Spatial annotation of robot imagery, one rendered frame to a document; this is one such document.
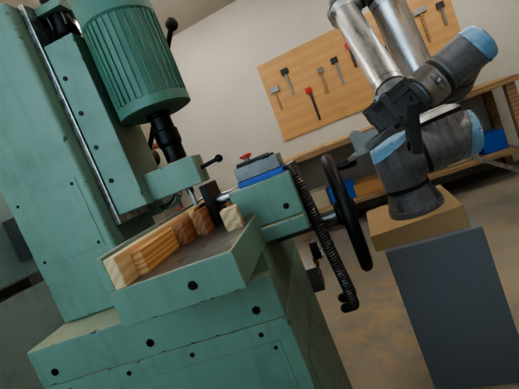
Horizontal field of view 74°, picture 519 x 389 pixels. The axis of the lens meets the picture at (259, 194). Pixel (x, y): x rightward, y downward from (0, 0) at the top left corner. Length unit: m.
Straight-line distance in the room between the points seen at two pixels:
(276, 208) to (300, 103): 3.37
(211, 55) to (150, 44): 3.54
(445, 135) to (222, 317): 0.91
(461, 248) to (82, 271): 1.10
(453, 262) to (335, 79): 3.01
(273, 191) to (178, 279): 0.28
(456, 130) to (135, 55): 0.97
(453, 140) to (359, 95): 2.79
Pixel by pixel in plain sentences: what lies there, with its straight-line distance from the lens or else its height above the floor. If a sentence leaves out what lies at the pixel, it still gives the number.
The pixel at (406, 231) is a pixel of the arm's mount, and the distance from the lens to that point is 1.26.
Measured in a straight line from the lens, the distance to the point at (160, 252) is 0.64.
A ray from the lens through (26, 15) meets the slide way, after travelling 1.02.
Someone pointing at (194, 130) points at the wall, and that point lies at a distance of 4.45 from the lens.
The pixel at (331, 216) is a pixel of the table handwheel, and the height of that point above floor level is 0.81.
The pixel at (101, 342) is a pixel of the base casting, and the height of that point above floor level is 0.77.
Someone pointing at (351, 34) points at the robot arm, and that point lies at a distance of 1.22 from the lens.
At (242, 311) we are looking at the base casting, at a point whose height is 0.75.
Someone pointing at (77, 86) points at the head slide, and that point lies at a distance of 0.93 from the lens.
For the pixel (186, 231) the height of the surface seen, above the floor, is 0.92.
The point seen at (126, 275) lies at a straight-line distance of 0.58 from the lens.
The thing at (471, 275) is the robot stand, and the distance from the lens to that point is 1.33.
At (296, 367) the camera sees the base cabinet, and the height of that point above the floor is 0.61.
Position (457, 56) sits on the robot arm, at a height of 1.05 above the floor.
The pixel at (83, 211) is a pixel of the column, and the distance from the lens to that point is 0.89.
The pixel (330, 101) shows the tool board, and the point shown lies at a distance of 4.01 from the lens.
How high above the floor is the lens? 1.01
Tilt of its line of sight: 6 degrees down
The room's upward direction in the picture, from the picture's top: 22 degrees counter-clockwise
